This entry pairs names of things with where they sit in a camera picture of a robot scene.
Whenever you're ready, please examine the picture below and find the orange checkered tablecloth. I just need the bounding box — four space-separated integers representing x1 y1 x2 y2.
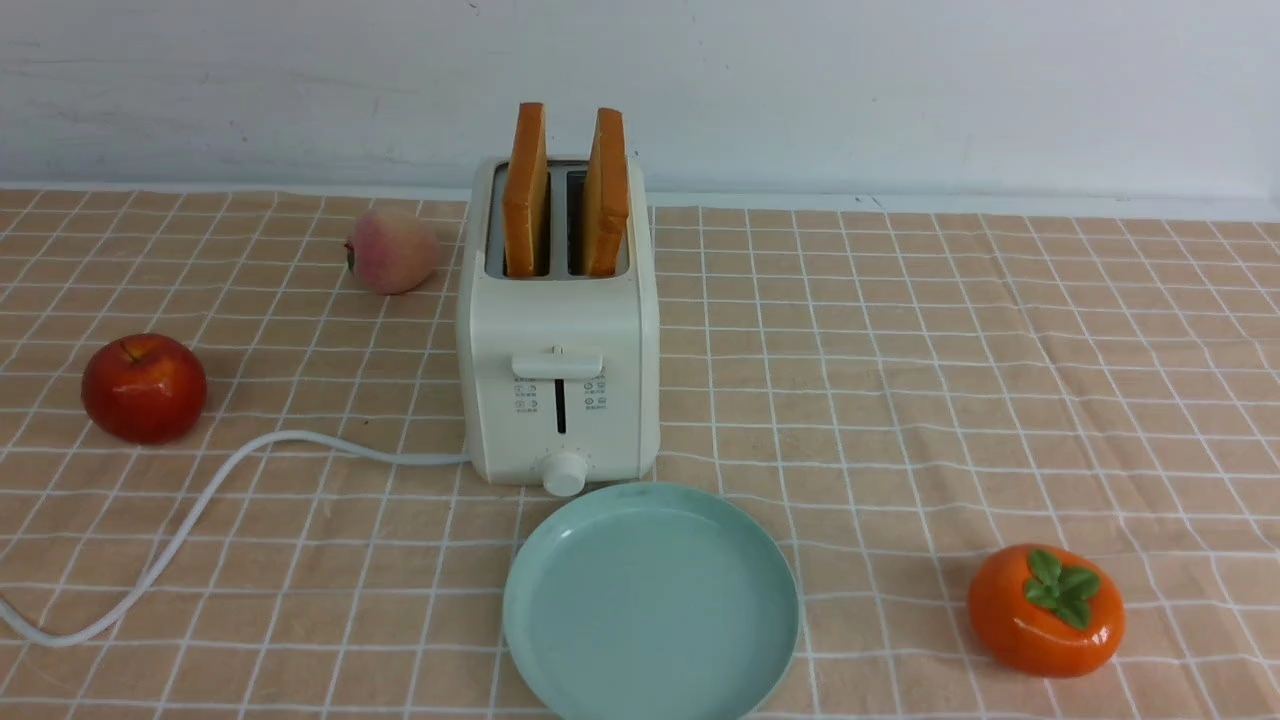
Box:
1 190 1279 719

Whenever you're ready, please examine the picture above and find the light green round plate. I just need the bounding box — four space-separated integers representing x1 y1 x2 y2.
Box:
502 482 801 719

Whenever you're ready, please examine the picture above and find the orange persimmon with green leaf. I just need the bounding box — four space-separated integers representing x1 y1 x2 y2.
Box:
966 543 1126 678

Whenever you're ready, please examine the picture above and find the white two-slot toaster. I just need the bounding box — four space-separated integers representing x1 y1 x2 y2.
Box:
456 158 660 497

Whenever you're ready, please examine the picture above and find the toast slice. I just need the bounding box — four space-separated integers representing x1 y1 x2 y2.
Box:
502 102 550 278
581 108 630 277

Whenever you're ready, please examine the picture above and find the white toaster power cable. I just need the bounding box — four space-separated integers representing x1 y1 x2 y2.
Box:
0 430 471 648

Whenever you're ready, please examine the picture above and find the pink peach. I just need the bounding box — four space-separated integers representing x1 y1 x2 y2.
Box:
346 209 442 296

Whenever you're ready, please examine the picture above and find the red apple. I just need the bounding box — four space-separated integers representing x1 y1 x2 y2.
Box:
79 333 209 445

